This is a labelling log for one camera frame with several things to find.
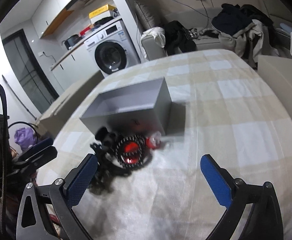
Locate black long hair clip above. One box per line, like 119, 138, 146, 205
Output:
89, 142, 122, 195

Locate red China pin badge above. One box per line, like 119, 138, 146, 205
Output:
122, 141, 142, 165

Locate red white small hair ornament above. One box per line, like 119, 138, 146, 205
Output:
145, 131, 162, 150

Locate black hair claw clip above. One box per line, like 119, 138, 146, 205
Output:
95, 127, 119, 152

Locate black garment on sofa arm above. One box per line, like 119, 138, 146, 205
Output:
164, 21, 196, 56

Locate white cloth on sofa arm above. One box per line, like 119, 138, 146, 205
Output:
141, 27, 166, 48

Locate beige chair left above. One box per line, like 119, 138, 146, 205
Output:
36, 70, 104, 138

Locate purple plastic bag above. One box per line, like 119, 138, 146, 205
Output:
14, 127, 37, 152

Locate dark glass door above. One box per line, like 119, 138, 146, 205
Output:
2, 30, 58, 113

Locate white kitchen cabinets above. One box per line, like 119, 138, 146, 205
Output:
52, 44, 100, 90

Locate grey open cardboard box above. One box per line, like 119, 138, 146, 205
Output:
80, 77, 172, 135

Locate white front-load washing machine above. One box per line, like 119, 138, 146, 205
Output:
84, 20, 141, 77

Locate checkered beige tablecloth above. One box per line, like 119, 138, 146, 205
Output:
37, 49, 292, 239

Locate yellow cardboard box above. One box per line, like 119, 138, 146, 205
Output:
89, 4, 116, 19

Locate grey sofa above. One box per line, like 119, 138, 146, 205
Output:
141, 2, 292, 63

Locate grey striped cushion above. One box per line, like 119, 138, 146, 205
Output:
135, 1, 158, 30

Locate pile of dark clothes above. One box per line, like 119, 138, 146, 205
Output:
211, 3, 280, 69

